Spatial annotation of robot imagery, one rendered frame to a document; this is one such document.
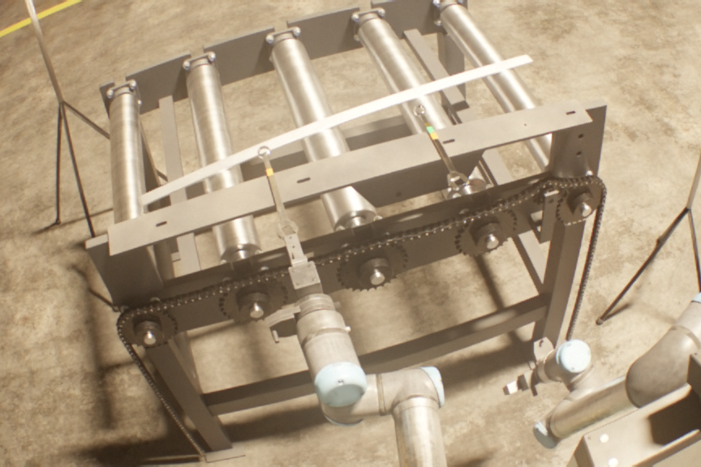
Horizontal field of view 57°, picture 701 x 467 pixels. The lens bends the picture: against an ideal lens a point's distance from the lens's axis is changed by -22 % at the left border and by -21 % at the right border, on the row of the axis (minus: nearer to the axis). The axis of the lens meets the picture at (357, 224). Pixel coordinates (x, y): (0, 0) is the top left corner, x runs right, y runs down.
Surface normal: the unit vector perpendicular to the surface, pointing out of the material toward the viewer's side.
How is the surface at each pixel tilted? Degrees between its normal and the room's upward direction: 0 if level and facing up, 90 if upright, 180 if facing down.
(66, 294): 0
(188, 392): 90
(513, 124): 0
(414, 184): 90
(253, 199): 0
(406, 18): 90
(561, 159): 90
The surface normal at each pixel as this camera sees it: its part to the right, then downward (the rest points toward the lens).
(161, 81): 0.29, 0.72
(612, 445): -0.08, -0.64
